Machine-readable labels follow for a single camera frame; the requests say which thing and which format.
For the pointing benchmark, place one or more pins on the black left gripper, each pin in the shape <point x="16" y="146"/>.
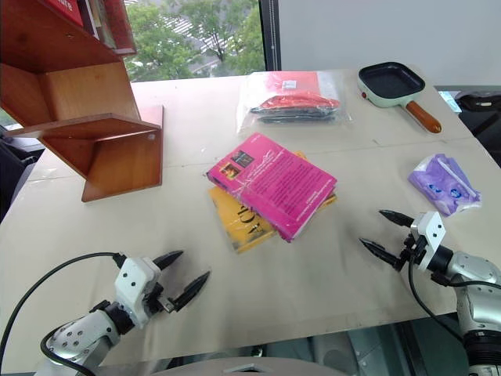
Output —
<point x="156" y="299"/>

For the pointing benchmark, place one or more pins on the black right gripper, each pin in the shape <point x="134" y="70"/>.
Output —
<point x="413" y="252"/>

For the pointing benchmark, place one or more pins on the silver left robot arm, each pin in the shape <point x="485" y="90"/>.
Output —
<point x="82" y="333"/>

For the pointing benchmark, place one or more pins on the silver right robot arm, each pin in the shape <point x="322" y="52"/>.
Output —
<point x="473" y="270"/>

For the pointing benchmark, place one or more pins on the yellow paperback book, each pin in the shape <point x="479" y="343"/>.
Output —
<point x="235" y="219"/>

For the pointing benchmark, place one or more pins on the pink paperback book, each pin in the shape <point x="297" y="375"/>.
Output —
<point x="282" y="184"/>

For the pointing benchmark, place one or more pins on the wooden slanted bookshelf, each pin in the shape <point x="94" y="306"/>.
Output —
<point x="98" y="156"/>

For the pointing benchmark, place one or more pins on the maroon hardcover book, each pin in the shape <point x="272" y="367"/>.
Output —
<point x="121" y="23"/>

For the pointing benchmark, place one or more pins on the red book with white print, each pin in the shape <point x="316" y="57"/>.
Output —
<point x="68" y="9"/>

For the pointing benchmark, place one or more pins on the purple tissue pack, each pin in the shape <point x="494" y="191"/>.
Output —
<point x="438" y="184"/>

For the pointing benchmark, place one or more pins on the black bundled items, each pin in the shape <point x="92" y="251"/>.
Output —
<point x="293" y="116"/>

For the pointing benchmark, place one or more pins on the black bag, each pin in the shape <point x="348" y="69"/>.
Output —
<point x="485" y="117"/>

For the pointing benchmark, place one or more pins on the mint green square frying pan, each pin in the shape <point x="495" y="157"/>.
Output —
<point x="391" y="80"/>

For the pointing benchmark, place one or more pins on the red flat package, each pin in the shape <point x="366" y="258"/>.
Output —
<point x="274" y="84"/>

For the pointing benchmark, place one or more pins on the clear plastic zip bag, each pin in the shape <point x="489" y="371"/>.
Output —
<point x="250" y="90"/>

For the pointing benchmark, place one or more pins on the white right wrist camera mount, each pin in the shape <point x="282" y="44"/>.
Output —
<point x="432" y="231"/>

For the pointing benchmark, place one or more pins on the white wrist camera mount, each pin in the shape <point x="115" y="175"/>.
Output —
<point x="131" y="282"/>
<point x="432" y="231"/>

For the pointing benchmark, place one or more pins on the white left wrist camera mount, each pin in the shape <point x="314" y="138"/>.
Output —
<point x="131" y="282"/>

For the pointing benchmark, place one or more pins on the black window frame post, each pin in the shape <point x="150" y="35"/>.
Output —
<point x="270" y="35"/>

